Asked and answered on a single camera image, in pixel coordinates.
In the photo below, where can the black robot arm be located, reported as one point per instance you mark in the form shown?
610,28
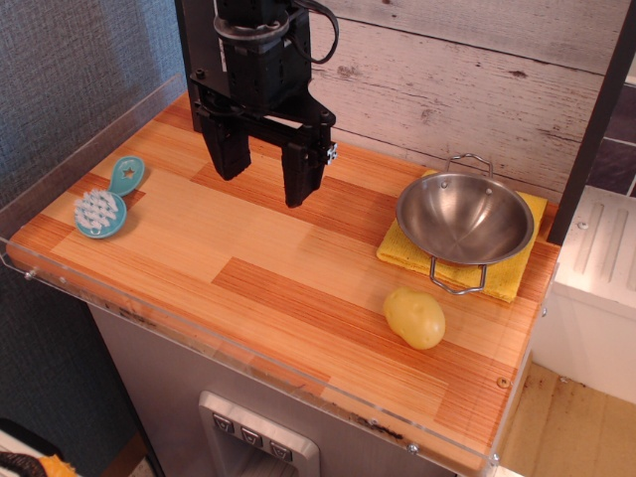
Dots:
252,12

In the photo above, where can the silver dispenser button panel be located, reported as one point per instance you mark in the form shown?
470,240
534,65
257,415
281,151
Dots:
256,439

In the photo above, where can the steel colander bowl with handles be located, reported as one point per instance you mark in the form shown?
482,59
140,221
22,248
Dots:
464,216

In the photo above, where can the dark right vertical post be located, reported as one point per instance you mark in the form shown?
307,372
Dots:
608,96

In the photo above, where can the orange and black object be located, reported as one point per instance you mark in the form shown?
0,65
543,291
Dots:
25,465

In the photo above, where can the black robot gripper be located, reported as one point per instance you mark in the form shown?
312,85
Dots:
269,67

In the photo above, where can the grey toy fridge cabinet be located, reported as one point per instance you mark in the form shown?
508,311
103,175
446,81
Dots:
165,381

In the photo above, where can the dark vertical post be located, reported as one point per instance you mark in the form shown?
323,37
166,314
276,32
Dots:
201,49
608,96

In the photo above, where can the teal brush white bristles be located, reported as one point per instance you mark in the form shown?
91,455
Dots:
100,214

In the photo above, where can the yellow folded cloth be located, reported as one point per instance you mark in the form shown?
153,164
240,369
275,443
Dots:
503,278

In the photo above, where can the white cabinet at right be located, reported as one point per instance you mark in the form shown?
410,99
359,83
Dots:
587,328

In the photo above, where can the dark left vertical post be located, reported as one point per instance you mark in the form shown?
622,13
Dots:
201,49

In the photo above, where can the clear acrylic guard rail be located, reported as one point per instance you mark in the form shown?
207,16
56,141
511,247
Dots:
290,297

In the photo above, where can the yellow plastic potato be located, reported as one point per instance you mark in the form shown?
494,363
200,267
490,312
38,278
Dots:
416,317

